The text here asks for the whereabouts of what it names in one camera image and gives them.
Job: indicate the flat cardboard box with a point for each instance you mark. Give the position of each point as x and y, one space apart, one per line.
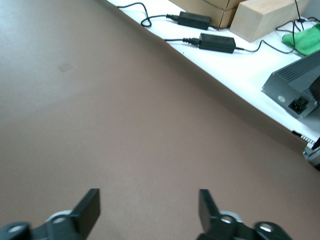
200 3

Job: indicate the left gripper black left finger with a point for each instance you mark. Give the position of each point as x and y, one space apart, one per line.
85 212

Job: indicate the brown cardboard box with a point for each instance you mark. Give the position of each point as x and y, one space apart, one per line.
225 18

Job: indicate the black power adapter brick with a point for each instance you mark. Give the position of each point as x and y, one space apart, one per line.
216 43
193 20

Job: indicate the grey finned metal power supply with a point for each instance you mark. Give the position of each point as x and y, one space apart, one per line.
287 82

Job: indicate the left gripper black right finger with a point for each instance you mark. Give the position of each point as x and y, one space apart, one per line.
208 212

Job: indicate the light wooden block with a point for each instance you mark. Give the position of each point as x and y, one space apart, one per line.
262 17

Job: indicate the aluminium camera post with bracket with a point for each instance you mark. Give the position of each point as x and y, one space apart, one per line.
313 157

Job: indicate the white ridged strip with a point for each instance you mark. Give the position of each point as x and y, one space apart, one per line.
308 140

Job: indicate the green cloth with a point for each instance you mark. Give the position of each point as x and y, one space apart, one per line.
307 40

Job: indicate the brown table cover mat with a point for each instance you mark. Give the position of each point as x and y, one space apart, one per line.
125 112

